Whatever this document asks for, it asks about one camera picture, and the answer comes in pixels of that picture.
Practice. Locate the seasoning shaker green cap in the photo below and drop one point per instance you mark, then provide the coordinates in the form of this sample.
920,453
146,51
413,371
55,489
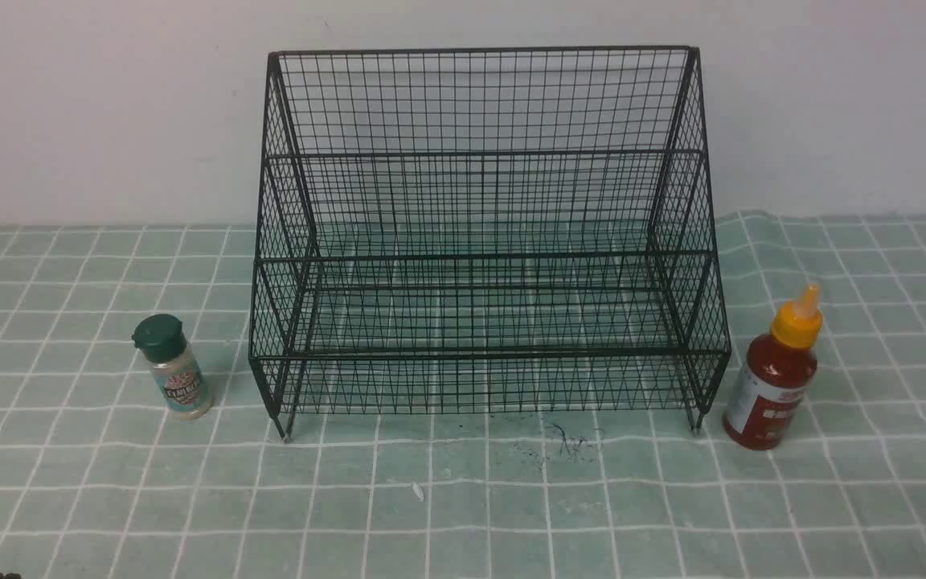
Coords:
161,342

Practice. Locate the green checkered tablecloth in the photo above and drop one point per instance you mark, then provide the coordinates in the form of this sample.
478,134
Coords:
99,480

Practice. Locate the black wire mesh rack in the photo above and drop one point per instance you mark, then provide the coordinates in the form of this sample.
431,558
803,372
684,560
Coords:
486,230

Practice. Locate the red sauce bottle yellow cap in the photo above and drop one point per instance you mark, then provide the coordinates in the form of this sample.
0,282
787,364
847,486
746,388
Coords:
778,367

